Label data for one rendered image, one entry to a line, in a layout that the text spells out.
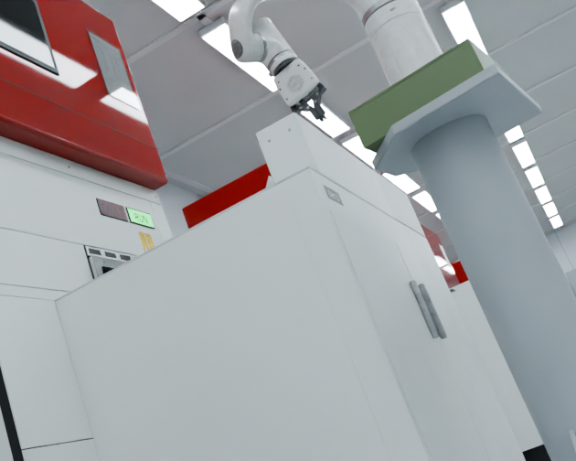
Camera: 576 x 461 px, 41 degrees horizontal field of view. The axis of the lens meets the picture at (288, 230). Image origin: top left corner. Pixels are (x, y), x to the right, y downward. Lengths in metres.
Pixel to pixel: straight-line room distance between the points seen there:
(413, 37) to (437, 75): 0.15
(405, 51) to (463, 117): 0.18
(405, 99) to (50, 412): 0.89
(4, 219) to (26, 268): 0.11
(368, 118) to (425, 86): 0.12
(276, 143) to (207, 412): 0.54
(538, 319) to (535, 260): 0.11
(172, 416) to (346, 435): 0.35
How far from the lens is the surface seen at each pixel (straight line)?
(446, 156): 1.47
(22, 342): 1.58
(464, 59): 1.44
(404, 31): 1.59
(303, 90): 1.99
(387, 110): 1.48
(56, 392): 1.60
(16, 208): 1.76
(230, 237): 1.49
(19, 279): 1.66
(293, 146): 1.54
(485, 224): 1.43
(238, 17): 2.03
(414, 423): 1.36
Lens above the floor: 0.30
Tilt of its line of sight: 17 degrees up
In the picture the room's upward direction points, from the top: 21 degrees counter-clockwise
